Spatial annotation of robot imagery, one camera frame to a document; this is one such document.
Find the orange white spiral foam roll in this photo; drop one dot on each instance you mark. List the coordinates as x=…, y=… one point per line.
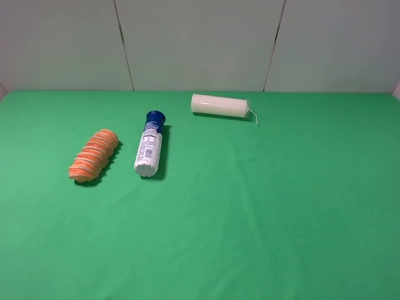
x=94, y=156

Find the white pillar candle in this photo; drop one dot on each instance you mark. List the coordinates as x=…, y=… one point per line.
x=221, y=106

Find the white bottle with blue cap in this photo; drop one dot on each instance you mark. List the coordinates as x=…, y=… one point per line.
x=148, y=154

